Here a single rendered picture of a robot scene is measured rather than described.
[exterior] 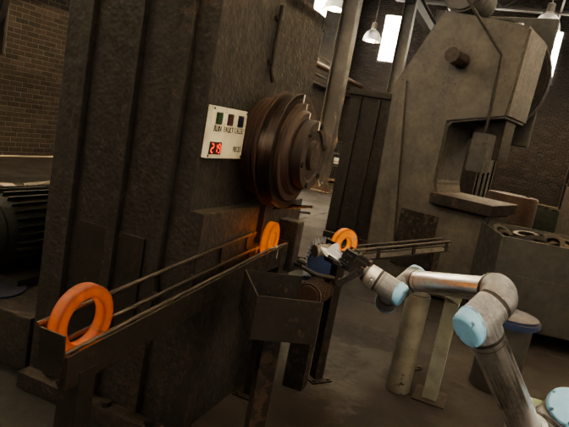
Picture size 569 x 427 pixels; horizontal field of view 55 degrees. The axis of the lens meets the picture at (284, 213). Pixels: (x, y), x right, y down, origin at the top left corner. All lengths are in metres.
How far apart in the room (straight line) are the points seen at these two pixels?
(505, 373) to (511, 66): 3.18
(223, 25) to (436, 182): 3.20
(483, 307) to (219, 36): 1.20
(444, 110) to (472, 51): 0.50
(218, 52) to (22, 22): 7.45
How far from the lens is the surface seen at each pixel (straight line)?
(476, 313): 1.78
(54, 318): 1.38
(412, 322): 2.83
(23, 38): 9.27
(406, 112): 4.95
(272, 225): 2.27
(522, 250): 4.11
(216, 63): 1.92
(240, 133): 2.09
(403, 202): 4.91
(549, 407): 2.24
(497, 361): 1.89
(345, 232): 2.65
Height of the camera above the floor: 1.22
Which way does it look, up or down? 9 degrees down
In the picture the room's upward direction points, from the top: 10 degrees clockwise
